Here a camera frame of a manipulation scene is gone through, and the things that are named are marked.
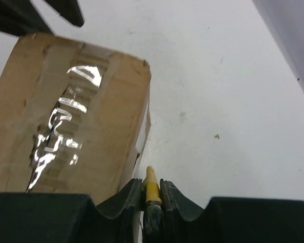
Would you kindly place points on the yellow utility knife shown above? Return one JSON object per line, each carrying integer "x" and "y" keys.
{"x": 153, "y": 216}

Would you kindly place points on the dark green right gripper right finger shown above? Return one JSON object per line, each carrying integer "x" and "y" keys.
{"x": 231, "y": 219}

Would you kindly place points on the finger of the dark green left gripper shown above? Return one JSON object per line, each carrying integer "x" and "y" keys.
{"x": 67, "y": 9}
{"x": 19, "y": 18}

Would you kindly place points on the brown cardboard express box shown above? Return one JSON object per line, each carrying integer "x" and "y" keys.
{"x": 74, "y": 117}

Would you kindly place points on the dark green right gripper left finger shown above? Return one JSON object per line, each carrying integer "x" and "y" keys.
{"x": 56, "y": 217}

